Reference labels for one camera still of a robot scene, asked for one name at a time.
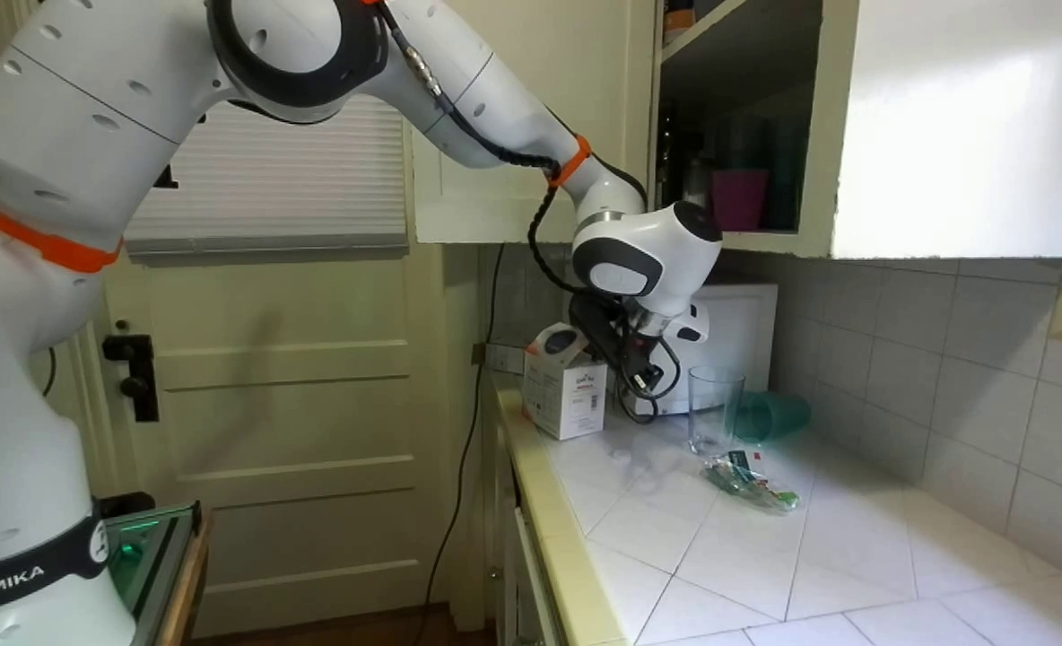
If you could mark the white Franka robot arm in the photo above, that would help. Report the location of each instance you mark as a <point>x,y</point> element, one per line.
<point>75,120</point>

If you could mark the cream wall cabinet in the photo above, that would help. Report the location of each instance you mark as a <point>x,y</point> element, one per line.
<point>974,131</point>

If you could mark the small white bottle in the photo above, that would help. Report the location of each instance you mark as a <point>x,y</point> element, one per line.
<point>695,185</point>

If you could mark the teal mesh scrubber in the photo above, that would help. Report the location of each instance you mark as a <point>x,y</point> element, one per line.
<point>766,414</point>

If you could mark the white door blind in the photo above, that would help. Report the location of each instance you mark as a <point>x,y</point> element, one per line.
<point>293,181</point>

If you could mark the cream base cabinet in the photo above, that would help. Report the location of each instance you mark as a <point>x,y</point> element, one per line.
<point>519,588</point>

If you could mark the orange jar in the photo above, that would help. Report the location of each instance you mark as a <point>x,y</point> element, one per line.
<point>679,19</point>

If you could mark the cream panelled door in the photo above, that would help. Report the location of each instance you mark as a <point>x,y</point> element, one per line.
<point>293,419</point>

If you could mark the black door lock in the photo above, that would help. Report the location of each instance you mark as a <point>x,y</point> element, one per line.
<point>139,371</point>

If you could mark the white wall outlet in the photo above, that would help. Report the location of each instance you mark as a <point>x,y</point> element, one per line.
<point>499,359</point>

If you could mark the white microwave oven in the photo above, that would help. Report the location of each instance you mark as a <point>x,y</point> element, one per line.
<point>740,347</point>

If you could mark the pink cup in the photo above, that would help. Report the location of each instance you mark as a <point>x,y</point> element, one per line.
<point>745,198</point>

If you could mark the clear drinking glass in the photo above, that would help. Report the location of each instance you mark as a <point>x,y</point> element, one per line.
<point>702,419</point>

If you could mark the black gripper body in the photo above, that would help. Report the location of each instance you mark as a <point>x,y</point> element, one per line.
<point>624,328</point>

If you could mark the white box with blue circle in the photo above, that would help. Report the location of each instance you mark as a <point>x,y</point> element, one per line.
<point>568,407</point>

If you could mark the green glass tray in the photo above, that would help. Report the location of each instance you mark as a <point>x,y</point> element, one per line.
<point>139,560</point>

